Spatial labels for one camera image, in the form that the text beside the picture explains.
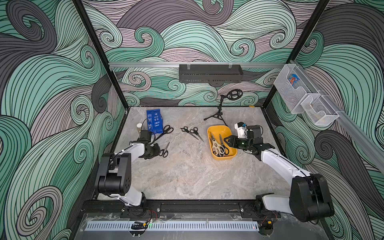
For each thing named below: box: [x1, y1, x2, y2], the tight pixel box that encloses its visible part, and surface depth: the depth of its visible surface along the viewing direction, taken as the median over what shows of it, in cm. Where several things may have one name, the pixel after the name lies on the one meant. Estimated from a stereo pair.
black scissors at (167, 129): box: [149, 124, 174, 145], surface depth 109 cm
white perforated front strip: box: [85, 221, 260, 231], surface depth 71 cm
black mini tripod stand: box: [204, 89, 243, 127], surface depth 95 cm
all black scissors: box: [217, 134, 230, 157], surface depth 94 cm
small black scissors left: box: [179, 126, 199, 140], surface depth 109 cm
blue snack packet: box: [146, 108, 164, 135], surface depth 109 cm
